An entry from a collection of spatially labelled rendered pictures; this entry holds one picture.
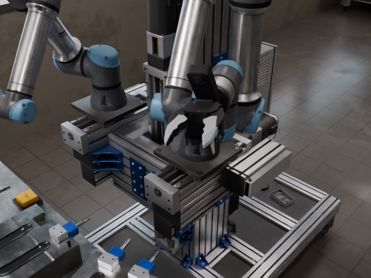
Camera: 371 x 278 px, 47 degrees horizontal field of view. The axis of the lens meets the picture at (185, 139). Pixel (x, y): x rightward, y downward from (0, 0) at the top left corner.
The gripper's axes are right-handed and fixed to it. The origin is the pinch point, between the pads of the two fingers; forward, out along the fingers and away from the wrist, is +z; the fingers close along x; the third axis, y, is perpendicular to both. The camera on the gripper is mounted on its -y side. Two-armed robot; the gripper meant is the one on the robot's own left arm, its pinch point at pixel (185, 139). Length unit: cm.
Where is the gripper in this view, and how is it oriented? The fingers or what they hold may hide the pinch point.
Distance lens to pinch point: 77.6
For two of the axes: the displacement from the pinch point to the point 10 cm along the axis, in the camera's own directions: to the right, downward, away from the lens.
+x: -9.5, -0.5, 3.2
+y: 1.3, 8.5, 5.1
